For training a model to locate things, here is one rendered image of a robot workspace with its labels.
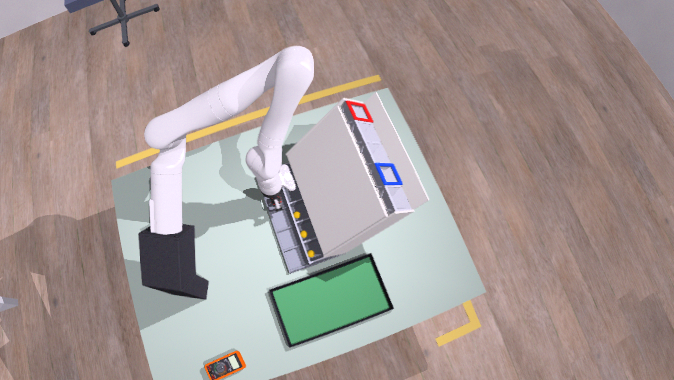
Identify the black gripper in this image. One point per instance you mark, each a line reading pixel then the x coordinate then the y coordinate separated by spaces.
pixel 275 199

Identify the orange pocket multimeter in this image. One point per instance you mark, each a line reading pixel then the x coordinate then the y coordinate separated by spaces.
pixel 225 366

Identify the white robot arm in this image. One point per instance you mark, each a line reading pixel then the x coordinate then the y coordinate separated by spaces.
pixel 293 68

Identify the blue rectangular band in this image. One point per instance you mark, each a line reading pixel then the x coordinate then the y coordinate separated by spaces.
pixel 382 176

